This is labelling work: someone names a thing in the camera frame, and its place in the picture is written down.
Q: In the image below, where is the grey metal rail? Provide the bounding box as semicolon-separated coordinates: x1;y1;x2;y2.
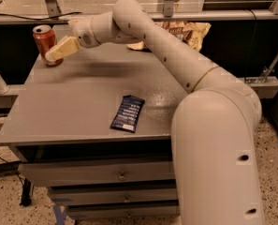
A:
0;9;278;24

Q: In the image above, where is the bottom grey drawer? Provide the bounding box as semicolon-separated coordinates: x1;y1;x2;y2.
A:
66;203;180;219

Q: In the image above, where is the red coke can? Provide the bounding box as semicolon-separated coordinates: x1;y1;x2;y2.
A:
33;24;63;67

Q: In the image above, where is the blue rxbar blueberry wrapper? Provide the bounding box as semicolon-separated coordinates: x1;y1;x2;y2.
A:
110;95;145;133

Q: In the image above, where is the black cable on rail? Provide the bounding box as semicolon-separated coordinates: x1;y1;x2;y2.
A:
0;10;82;21

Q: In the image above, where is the black cable on floor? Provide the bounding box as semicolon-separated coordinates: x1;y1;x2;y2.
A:
0;145;24;186

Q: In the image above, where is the middle grey drawer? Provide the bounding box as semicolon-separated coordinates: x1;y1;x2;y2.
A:
48;184;177;205

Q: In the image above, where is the grey drawer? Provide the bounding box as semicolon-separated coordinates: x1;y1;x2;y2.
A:
48;184;177;205
19;158;174;187
66;203;180;219

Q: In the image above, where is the grey drawer cabinet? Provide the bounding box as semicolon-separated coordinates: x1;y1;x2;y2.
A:
0;43;186;210

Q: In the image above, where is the brown sea salt chip bag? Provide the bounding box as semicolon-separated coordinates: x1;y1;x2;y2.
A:
125;21;212;53

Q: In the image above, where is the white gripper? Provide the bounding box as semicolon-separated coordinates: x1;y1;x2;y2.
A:
45;16;100;62

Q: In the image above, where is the top grey drawer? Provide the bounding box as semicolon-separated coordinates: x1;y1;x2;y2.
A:
19;158;174;187

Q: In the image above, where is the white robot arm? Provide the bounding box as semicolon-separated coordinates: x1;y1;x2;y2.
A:
46;0;265;225

